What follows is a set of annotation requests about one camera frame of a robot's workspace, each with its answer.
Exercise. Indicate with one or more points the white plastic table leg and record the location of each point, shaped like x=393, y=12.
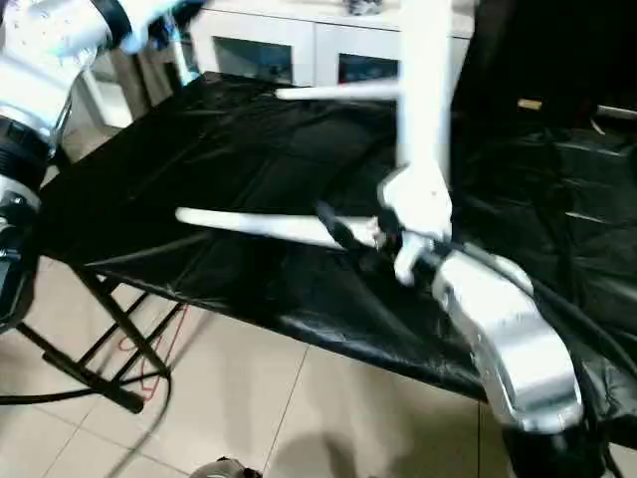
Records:
x=259, y=224
x=338, y=92

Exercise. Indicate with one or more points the white plastic table top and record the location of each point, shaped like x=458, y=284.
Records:
x=423, y=74

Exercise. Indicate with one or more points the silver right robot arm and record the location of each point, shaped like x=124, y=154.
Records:
x=512, y=338

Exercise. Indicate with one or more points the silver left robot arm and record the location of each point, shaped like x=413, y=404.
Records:
x=35, y=74

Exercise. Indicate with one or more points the black plastic mat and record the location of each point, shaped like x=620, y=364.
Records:
x=224, y=164

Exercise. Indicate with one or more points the white sideboard cabinet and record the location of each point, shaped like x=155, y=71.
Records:
x=298, y=30

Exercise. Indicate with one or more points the small yellow label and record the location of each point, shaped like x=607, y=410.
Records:
x=529, y=104

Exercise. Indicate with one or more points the clear bag of dark items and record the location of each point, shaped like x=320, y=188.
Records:
x=363, y=5

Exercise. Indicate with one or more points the grey brown curtain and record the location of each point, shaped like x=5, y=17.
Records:
x=149, y=79

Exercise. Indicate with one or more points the grey flat bar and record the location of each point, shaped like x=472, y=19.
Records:
x=617, y=112

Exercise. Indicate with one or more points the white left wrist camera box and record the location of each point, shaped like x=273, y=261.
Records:
x=154, y=15

